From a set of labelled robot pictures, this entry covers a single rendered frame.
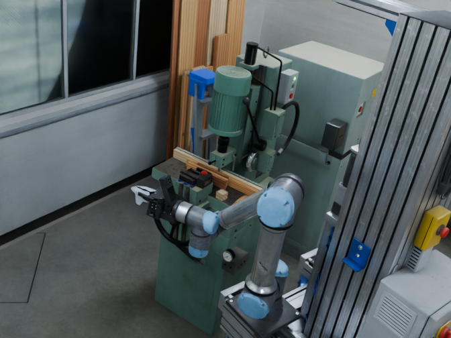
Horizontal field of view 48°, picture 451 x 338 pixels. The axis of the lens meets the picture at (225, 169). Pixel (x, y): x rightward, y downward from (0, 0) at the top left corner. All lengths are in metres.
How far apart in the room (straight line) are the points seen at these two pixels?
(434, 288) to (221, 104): 1.25
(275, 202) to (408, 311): 0.54
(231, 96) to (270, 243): 0.93
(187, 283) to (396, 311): 1.49
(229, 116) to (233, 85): 0.16
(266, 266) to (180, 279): 1.28
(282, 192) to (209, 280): 1.32
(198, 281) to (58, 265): 1.02
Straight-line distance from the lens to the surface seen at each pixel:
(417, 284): 1.83
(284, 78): 2.66
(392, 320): 1.81
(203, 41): 4.15
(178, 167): 2.80
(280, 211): 1.62
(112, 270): 3.46
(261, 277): 1.82
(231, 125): 2.50
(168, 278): 3.08
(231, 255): 2.58
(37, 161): 3.53
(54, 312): 3.22
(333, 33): 4.73
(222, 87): 2.43
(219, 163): 2.62
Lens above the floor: 2.29
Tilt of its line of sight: 29 degrees down
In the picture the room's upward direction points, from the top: 9 degrees clockwise
